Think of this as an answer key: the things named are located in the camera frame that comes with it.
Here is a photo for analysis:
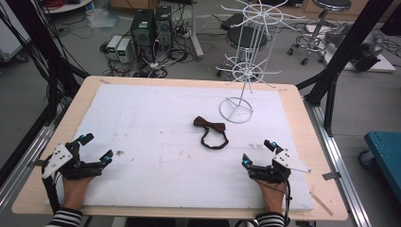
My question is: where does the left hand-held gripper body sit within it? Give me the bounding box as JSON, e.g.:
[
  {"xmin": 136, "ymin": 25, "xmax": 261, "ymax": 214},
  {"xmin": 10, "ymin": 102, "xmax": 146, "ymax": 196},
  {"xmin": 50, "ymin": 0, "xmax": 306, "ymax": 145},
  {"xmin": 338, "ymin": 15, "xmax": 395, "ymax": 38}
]
[{"xmin": 41, "ymin": 141, "xmax": 104, "ymax": 181}]

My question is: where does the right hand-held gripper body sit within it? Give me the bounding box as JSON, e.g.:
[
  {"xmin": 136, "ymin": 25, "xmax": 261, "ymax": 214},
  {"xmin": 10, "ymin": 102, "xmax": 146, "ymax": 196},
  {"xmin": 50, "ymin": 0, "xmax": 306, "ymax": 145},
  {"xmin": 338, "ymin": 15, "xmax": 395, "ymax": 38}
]
[{"xmin": 249, "ymin": 148, "xmax": 312, "ymax": 184}]

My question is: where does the brown bow tie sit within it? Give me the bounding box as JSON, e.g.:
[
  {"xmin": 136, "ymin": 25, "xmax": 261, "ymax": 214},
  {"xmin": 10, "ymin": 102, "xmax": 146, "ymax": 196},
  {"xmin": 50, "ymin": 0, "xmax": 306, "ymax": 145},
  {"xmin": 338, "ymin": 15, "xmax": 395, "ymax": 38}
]
[{"xmin": 193, "ymin": 115, "xmax": 230, "ymax": 150}]

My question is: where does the white wire display rack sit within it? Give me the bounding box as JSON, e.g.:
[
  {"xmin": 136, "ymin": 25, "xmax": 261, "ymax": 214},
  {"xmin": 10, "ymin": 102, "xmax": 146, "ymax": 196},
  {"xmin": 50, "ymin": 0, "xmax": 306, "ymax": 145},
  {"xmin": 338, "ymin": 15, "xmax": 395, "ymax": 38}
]
[{"xmin": 215, "ymin": 0, "xmax": 303, "ymax": 125}]

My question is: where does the person's left hand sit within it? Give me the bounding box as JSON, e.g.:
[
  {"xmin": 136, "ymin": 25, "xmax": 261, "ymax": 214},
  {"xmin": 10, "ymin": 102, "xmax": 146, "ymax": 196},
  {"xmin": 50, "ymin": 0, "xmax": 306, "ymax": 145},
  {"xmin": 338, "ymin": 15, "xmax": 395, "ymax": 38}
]
[{"xmin": 61, "ymin": 175, "xmax": 95, "ymax": 212}]

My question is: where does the person's right hand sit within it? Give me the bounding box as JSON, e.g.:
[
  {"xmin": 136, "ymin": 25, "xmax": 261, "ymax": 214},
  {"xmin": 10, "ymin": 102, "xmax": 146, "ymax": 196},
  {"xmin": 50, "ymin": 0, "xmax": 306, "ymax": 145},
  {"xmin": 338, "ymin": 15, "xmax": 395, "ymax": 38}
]
[{"xmin": 254, "ymin": 179, "xmax": 288, "ymax": 215}]

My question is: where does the wooden table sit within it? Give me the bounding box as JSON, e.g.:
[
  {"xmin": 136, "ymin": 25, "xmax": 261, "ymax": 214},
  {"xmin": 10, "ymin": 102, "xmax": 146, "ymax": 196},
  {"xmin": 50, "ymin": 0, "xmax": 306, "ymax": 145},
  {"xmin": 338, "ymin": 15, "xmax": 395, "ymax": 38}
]
[{"xmin": 10, "ymin": 75, "xmax": 349, "ymax": 221}]

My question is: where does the person's left striped sleeve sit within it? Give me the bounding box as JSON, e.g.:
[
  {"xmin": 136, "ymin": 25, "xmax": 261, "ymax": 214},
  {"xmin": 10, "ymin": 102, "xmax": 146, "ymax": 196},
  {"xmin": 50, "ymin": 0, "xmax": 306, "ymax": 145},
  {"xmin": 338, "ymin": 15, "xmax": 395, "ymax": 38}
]
[{"xmin": 46, "ymin": 206, "xmax": 83, "ymax": 227}]

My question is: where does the person's striped sleeve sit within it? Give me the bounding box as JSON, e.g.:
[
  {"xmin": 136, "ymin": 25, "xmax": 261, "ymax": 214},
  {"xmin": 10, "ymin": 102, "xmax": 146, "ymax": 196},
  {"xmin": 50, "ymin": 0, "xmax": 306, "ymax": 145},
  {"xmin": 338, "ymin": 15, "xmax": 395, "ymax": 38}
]
[
  {"xmin": 254, "ymin": 211, "xmax": 287, "ymax": 227},
  {"xmin": 46, "ymin": 206, "xmax": 83, "ymax": 227}
]

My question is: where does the person's right striped sleeve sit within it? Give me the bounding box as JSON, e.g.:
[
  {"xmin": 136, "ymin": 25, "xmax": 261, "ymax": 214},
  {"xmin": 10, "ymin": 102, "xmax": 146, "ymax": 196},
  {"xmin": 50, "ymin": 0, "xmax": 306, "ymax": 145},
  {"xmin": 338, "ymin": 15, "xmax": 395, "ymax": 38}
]
[{"xmin": 254, "ymin": 211, "xmax": 287, "ymax": 227}]

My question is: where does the wooden stick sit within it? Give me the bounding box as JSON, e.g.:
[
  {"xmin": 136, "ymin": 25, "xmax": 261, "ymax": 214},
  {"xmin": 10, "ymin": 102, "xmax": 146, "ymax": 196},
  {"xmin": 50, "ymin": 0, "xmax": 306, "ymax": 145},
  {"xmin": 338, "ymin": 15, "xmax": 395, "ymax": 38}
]
[{"xmin": 309, "ymin": 190, "xmax": 334, "ymax": 218}]

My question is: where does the white foam mat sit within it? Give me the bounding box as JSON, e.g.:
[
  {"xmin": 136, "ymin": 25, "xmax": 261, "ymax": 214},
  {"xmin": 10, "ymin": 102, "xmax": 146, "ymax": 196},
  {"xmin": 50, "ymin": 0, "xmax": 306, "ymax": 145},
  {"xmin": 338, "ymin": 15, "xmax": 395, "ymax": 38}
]
[{"xmin": 46, "ymin": 82, "xmax": 315, "ymax": 212}]

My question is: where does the white power supply unit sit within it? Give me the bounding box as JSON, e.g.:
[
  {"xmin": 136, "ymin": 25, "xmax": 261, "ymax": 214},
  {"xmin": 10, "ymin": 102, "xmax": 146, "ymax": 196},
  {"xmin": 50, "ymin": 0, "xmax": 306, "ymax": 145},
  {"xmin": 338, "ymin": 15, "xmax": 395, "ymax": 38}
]
[
  {"xmin": 116, "ymin": 37, "xmax": 132, "ymax": 64},
  {"xmin": 106, "ymin": 34, "xmax": 123, "ymax": 61}
]

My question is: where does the blue cart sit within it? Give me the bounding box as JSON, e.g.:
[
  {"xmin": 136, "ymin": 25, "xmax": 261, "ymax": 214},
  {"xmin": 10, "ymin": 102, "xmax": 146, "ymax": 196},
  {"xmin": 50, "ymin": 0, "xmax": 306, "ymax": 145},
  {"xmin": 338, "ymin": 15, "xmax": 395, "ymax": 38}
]
[{"xmin": 358, "ymin": 131, "xmax": 401, "ymax": 204}]

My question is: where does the black round stool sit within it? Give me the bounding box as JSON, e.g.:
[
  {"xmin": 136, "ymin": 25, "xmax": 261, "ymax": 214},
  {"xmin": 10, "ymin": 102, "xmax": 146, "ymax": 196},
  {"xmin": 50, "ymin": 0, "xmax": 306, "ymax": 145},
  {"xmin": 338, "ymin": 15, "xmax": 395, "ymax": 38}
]
[{"xmin": 216, "ymin": 26, "xmax": 269, "ymax": 78}]

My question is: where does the black computer tower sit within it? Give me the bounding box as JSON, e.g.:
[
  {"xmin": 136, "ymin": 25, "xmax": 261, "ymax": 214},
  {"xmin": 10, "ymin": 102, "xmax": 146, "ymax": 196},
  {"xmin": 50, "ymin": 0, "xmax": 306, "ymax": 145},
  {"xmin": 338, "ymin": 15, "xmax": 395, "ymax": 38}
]
[
  {"xmin": 130, "ymin": 9, "xmax": 156, "ymax": 62},
  {"xmin": 153, "ymin": 5, "xmax": 174, "ymax": 51}
]

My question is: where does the chrome swivel stool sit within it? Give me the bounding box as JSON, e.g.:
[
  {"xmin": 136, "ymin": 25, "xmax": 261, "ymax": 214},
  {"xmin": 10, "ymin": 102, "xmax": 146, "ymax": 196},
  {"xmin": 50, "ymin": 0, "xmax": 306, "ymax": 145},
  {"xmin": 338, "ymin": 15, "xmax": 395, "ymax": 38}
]
[{"xmin": 287, "ymin": 0, "xmax": 353, "ymax": 66}]

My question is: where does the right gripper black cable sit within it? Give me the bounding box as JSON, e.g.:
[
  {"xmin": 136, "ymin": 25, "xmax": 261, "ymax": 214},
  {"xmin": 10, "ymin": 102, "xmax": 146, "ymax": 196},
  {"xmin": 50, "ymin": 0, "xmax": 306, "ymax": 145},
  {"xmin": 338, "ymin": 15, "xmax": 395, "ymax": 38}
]
[{"xmin": 258, "ymin": 175, "xmax": 293, "ymax": 227}]

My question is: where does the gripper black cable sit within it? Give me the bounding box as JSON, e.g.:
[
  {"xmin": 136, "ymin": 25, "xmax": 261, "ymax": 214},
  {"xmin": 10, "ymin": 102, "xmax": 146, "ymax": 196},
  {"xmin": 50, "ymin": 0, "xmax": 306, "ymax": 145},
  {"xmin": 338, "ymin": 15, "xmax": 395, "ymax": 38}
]
[
  {"xmin": 258, "ymin": 175, "xmax": 293, "ymax": 227},
  {"xmin": 41, "ymin": 164, "xmax": 62, "ymax": 214}
]

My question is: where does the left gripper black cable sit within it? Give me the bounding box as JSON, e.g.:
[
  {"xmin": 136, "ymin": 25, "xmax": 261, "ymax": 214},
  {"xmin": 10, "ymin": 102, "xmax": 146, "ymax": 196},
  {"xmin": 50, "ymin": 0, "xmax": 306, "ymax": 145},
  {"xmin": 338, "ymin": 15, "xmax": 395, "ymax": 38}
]
[{"xmin": 41, "ymin": 164, "xmax": 62, "ymax": 214}]

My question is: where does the aluminium rail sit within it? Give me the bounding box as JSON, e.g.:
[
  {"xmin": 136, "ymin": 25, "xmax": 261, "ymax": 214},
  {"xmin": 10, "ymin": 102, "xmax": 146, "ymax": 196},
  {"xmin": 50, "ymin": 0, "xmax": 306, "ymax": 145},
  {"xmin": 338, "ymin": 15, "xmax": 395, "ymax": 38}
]
[
  {"xmin": 0, "ymin": 97, "xmax": 72, "ymax": 209},
  {"xmin": 302, "ymin": 97, "xmax": 373, "ymax": 227}
]

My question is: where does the black metal frame post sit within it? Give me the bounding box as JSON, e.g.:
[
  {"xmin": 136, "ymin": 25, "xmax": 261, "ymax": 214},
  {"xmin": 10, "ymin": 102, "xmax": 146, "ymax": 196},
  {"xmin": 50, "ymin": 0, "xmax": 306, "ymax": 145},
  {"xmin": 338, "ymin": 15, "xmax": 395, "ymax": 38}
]
[
  {"xmin": 0, "ymin": 0, "xmax": 90, "ymax": 124},
  {"xmin": 295, "ymin": 0, "xmax": 395, "ymax": 137}
]

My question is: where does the tangle of floor cables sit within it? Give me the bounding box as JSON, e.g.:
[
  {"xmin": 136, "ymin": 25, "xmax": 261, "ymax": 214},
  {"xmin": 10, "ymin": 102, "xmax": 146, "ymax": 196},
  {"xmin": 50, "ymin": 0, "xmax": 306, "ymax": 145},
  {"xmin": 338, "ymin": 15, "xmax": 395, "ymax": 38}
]
[{"xmin": 99, "ymin": 9, "xmax": 202, "ymax": 79}]

